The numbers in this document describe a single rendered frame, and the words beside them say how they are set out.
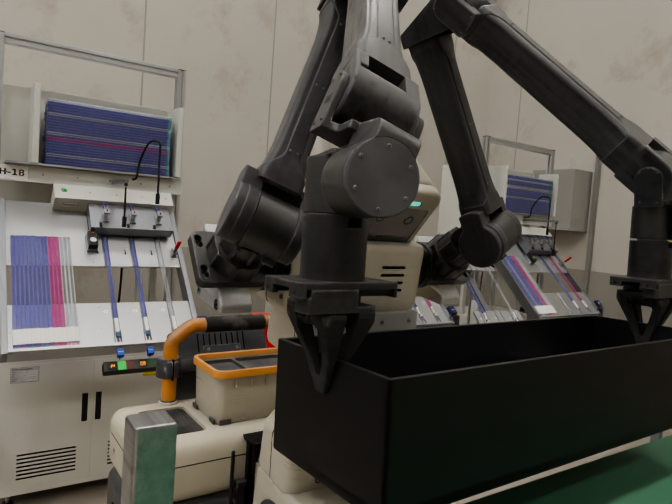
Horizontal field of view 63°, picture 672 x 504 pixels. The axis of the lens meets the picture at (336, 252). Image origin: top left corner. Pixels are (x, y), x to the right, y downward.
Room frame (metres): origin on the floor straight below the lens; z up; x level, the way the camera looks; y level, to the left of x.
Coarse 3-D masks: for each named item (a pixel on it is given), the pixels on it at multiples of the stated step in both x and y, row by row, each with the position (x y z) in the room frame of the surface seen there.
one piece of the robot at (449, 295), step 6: (420, 240) 1.08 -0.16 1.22; (426, 240) 1.09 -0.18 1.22; (444, 288) 1.03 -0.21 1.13; (450, 288) 1.04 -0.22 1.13; (444, 294) 1.02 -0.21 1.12; (450, 294) 1.03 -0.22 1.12; (456, 294) 1.04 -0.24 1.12; (432, 300) 1.03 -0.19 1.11; (438, 300) 1.02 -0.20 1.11; (444, 300) 1.02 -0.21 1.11; (450, 300) 1.03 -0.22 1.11; (456, 300) 1.04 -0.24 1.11
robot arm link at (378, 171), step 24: (336, 96) 0.46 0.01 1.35; (384, 120) 0.39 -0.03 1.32; (336, 144) 0.49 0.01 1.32; (360, 144) 0.38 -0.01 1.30; (384, 144) 0.39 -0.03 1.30; (408, 144) 0.39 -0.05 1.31; (336, 168) 0.40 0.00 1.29; (360, 168) 0.38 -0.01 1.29; (384, 168) 0.39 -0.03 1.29; (408, 168) 0.39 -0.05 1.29; (336, 192) 0.40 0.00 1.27; (360, 192) 0.38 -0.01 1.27; (384, 192) 0.39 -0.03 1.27; (408, 192) 0.39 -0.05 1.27; (360, 216) 0.41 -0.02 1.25; (384, 216) 0.39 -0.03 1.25
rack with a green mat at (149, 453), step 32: (128, 416) 0.38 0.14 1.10; (160, 416) 0.38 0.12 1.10; (128, 448) 0.37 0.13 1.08; (160, 448) 0.37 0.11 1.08; (640, 448) 0.78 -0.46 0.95; (128, 480) 0.37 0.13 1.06; (160, 480) 0.37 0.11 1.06; (544, 480) 0.65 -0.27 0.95; (576, 480) 0.66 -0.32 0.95; (608, 480) 0.67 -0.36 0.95; (640, 480) 0.67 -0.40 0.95
